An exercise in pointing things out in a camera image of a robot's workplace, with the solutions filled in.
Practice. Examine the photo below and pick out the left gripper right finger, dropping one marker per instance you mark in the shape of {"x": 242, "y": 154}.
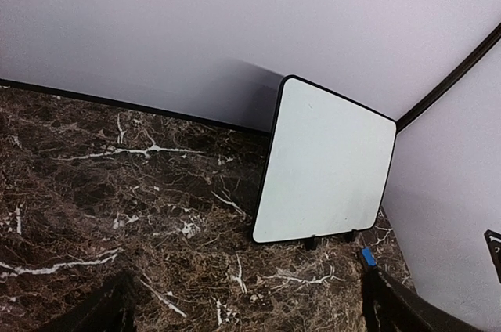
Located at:
{"x": 387, "y": 305}

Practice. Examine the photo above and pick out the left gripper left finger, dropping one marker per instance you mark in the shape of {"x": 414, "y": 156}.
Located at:
{"x": 109, "y": 308}

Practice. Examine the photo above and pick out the blue whiteboard eraser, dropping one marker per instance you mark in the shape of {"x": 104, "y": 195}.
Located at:
{"x": 367, "y": 258}

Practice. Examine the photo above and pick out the white whiteboard black frame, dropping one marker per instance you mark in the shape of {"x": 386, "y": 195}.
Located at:
{"x": 327, "y": 166}

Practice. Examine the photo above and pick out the black wire board stand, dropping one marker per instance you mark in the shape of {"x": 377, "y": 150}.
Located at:
{"x": 313, "y": 242}

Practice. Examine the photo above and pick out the right black frame post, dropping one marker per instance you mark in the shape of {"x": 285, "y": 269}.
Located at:
{"x": 450, "y": 80}

